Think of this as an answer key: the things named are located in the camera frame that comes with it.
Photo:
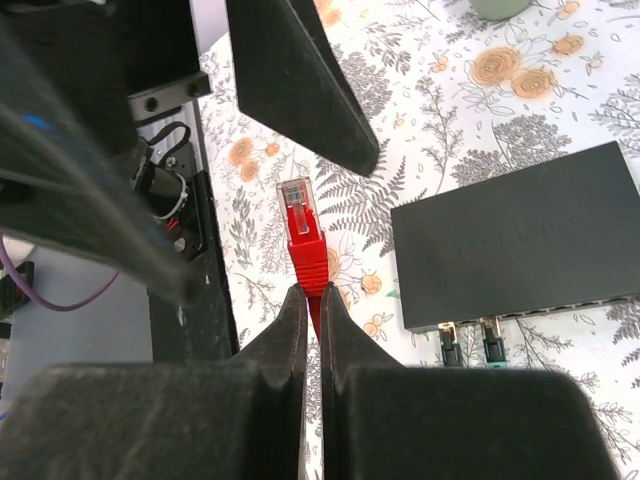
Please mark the green cup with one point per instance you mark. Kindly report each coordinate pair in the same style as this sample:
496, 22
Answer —
495, 10

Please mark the black network switch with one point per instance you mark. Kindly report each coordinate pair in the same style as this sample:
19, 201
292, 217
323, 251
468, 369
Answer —
559, 234

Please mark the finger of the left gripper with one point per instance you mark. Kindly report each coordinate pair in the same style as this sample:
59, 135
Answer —
288, 79

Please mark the floral table mat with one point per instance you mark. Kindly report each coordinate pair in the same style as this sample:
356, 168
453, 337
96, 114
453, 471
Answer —
454, 99

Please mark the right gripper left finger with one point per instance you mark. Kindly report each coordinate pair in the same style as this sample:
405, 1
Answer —
241, 418

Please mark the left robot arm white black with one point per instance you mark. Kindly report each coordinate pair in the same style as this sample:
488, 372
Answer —
79, 78

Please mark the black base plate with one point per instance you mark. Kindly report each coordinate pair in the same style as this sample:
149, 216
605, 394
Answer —
176, 185

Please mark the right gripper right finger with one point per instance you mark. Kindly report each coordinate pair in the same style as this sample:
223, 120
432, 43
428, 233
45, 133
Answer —
383, 420

